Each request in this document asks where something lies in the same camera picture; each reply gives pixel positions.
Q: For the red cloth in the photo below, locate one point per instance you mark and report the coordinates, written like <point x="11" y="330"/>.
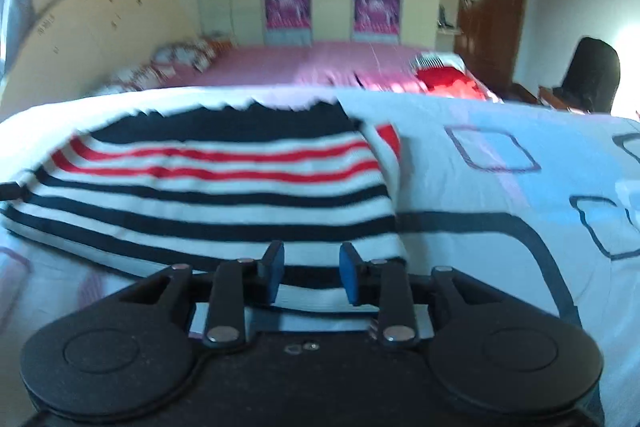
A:
<point x="450" y="82"/>

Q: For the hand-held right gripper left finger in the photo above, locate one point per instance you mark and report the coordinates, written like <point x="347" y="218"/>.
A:
<point x="272" y="277"/>

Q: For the patterned pillow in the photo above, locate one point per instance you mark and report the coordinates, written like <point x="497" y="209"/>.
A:
<point x="135" y="77"/>
<point x="192" y="52"/>

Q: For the pink bed sheet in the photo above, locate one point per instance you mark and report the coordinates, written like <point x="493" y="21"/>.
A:
<point x="310" y="64"/>

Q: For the black chair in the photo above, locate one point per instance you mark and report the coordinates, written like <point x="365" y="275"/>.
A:
<point x="592" y="74"/>

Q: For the striped knit sweater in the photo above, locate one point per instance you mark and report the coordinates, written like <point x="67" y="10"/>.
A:
<point x="200" y="202"/>

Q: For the light blue printed blanket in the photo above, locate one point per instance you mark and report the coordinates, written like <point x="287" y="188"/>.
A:
<point x="475" y="207"/>

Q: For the small striped cloth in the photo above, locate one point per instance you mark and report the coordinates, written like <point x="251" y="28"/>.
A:
<point x="435" y="59"/>

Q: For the pink wall poster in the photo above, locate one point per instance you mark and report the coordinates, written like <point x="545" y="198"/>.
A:
<point x="287" y="9"/>
<point x="377" y="9"/>

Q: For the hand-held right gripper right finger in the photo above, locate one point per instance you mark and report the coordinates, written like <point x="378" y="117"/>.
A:
<point x="350" y="277"/>

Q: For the cream rounded headboard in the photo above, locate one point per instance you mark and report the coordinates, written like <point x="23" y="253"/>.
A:
<point x="100" y="37"/>

